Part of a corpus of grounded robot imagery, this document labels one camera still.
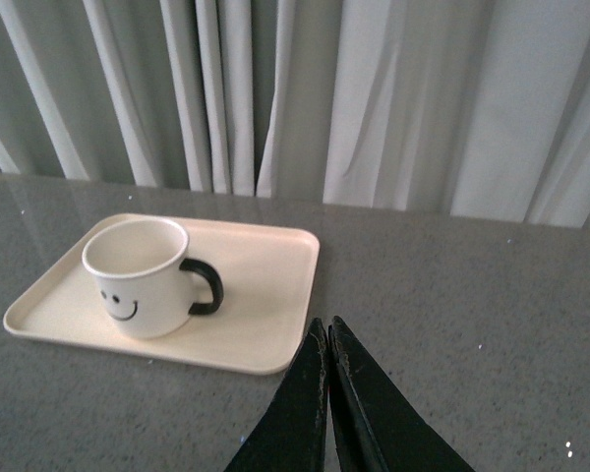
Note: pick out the pale pink rectangular tray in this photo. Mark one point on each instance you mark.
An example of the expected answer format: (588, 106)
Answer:
(267, 272)

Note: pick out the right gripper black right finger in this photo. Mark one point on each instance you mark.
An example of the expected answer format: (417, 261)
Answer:
(375, 426)

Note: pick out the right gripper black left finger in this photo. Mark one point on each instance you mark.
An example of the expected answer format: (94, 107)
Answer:
(291, 434)

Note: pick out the white pleated curtain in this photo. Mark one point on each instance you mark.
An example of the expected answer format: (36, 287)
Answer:
(470, 108)

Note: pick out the white smiley mug black handle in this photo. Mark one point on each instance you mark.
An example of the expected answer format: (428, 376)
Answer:
(146, 280)

